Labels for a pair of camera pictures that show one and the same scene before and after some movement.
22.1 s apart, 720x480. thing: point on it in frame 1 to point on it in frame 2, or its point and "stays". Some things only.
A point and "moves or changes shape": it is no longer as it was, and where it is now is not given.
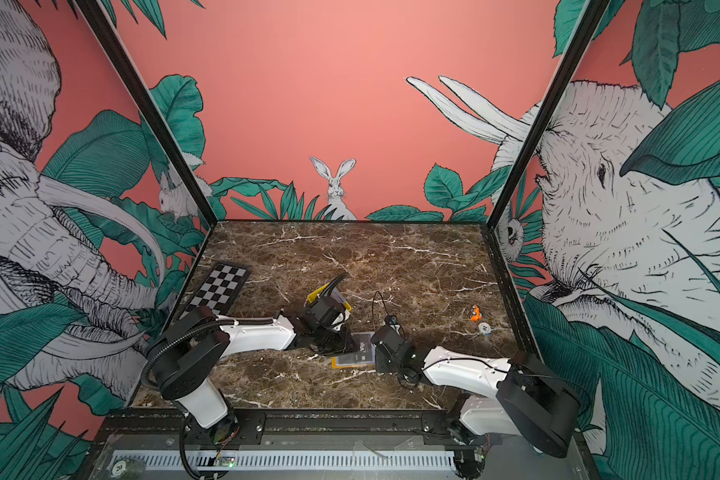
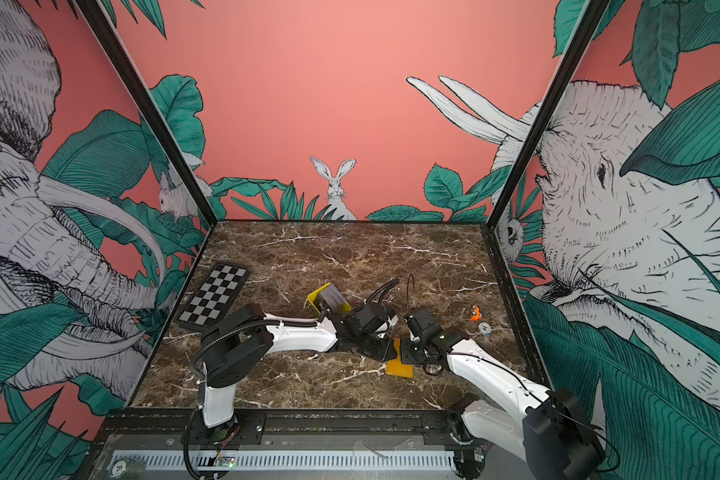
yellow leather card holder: [364, 355] moves or changes shape
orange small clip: [477, 314] stays
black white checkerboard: [219, 288] stays
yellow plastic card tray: [337, 296] stays
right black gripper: [380, 365] to [407, 354]
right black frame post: [590, 15] stays
